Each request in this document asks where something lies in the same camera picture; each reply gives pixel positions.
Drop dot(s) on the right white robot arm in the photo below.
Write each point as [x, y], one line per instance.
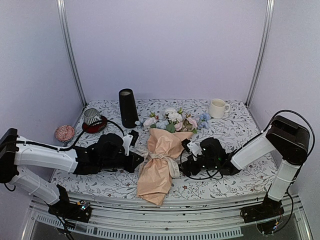
[290, 140]

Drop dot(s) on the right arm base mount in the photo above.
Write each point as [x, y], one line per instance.
[267, 209]

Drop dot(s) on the black cylindrical vase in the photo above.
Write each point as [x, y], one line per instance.
[128, 110]

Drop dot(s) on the right aluminium frame post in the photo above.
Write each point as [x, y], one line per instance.
[261, 51]

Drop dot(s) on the left aluminium frame post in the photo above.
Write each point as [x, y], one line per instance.
[62, 13]

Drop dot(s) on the pink patterned ball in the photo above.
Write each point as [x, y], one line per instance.
[64, 133]

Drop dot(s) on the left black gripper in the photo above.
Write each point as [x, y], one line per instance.
[133, 163]

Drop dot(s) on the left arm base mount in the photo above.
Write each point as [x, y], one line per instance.
[80, 211]

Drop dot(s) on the aluminium front rail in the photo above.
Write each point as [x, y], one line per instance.
[202, 219]

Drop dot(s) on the peach paper flower bouquet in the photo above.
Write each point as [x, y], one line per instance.
[166, 134]

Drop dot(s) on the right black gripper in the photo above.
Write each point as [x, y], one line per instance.
[190, 163]

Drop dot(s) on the striped black white cup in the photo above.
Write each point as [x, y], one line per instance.
[92, 117]

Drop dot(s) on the cream printed ribbon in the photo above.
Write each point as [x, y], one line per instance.
[173, 166]

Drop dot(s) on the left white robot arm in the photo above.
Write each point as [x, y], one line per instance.
[16, 153]

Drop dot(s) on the red round coaster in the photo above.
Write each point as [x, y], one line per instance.
[95, 128]

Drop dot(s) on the floral patterned tablecloth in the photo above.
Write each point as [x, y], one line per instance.
[233, 130]

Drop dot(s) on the cream ceramic mug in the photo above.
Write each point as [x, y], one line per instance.
[218, 108]

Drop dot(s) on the aluminium frame post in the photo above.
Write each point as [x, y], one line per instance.
[261, 51]
[62, 13]

